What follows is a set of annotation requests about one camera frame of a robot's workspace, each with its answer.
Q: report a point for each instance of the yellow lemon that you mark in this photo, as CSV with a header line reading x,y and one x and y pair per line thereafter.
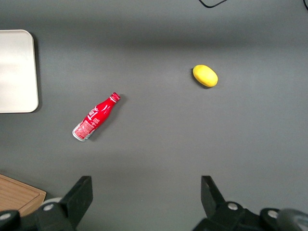
x,y
205,75

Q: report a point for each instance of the red cola bottle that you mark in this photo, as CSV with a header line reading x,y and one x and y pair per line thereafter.
x,y
95,118

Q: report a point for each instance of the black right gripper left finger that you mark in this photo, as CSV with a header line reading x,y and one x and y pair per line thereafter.
x,y
78,199

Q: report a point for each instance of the beige plastic tray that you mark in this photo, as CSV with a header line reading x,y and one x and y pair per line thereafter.
x,y
16,72

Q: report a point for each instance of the wooden drawer cabinet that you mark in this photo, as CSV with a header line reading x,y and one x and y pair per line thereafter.
x,y
16,195

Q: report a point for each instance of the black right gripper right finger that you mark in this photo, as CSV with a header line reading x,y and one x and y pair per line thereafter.
x,y
213,202

